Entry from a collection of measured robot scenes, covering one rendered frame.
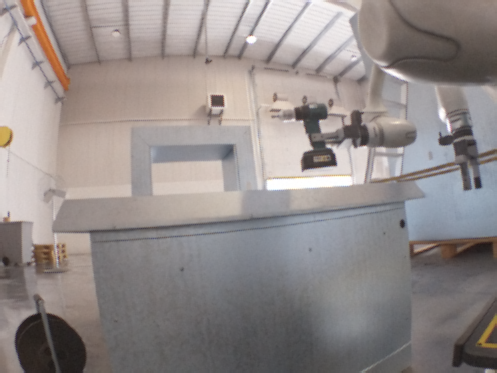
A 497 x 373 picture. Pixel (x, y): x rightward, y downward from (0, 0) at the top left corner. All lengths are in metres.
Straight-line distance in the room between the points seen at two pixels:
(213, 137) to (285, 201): 2.13
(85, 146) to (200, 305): 10.76
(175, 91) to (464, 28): 11.58
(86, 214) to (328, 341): 0.63
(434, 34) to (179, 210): 0.48
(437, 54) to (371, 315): 0.68
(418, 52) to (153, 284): 0.57
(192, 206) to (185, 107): 10.97
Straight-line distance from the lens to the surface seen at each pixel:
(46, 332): 1.05
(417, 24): 0.36
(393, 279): 0.89
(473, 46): 0.39
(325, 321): 0.72
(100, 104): 11.73
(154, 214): 0.51
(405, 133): 1.00
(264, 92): 12.64
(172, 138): 2.62
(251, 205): 0.55
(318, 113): 0.94
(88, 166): 10.94
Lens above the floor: 0.58
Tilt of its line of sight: 8 degrees up
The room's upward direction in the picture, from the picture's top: 6 degrees counter-clockwise
